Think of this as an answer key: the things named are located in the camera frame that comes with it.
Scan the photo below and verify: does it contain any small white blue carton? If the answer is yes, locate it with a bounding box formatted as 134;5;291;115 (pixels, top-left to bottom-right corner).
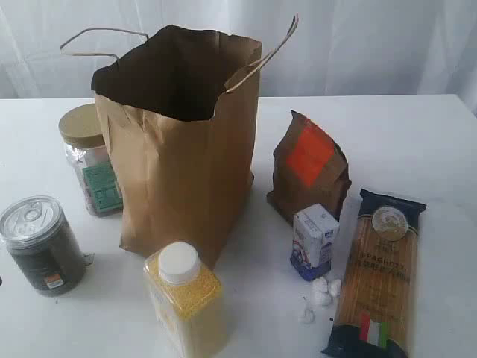
290;204;340;281

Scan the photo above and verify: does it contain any white crumpled lump upper left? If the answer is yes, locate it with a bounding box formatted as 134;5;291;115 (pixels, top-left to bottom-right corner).
312;277;328;295

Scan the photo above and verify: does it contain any spaghetti packet dark blue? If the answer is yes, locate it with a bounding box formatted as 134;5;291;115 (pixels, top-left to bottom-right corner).
322;189;426;357

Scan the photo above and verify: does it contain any white crumpled lump right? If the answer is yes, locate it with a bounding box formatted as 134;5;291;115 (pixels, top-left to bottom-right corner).
328;279;342;298

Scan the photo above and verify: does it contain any white crumpled lump lower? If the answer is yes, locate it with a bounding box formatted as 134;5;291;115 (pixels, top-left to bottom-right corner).
300;307;315;325

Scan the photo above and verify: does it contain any brown pouch orange label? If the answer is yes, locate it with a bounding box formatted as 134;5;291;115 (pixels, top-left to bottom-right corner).
267;110;352;224

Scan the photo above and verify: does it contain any clear jar gold lid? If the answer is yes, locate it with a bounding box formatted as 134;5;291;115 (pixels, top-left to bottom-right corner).
58;103;123;217

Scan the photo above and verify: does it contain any white crumpled lump middle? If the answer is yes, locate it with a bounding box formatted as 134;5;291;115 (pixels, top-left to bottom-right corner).
312;291;332;307

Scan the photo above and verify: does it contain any brown paper shopping bag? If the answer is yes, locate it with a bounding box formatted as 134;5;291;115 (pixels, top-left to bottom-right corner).
91;25;273;266

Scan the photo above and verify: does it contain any yellow millet bottle white cap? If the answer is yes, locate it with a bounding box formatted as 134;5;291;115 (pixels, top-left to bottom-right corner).
143;242;227;357

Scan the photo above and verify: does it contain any clear plastic scrap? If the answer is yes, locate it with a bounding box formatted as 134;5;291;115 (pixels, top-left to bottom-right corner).
83;253;95;266

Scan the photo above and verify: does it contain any white crumpled lump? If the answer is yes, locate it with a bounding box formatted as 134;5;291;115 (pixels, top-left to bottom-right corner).
312;291;332;307
328;279;342;298
300;307;315;325
312;277;328;295

